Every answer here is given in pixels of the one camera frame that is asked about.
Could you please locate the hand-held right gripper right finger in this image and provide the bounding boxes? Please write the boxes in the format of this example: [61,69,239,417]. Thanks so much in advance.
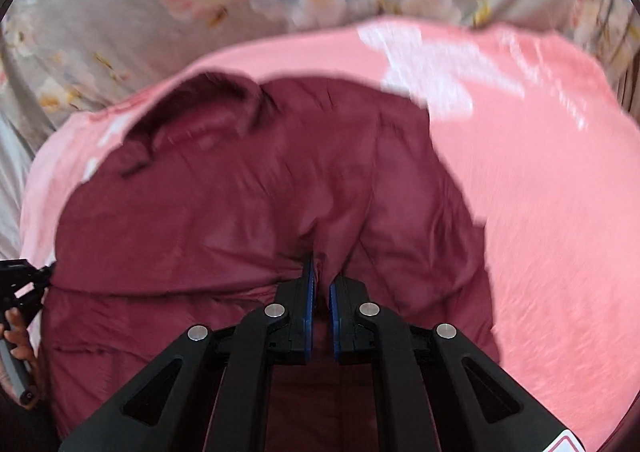
[328,274,587,452]

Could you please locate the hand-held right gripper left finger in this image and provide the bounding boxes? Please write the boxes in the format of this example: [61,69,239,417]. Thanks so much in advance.
[59,256,317,452]

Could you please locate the maroon puffer jacket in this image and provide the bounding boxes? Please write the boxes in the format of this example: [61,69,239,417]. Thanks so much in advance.
[42,72,502,452]

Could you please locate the person's left hand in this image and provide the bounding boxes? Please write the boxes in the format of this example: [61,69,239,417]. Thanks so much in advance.
[2,307,37,375]

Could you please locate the pink blanket with white print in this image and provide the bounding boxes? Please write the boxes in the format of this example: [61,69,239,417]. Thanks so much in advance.
[20,16,640,452]

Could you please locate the grey floral quilt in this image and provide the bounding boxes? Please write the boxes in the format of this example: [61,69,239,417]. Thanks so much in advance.
[0,0,640,133]

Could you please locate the pale grey satin sheet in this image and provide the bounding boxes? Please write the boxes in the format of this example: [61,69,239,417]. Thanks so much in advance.
[0,109,38,260]

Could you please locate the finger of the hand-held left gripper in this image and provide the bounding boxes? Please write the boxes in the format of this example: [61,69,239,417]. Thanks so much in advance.
[0,259,54,325]

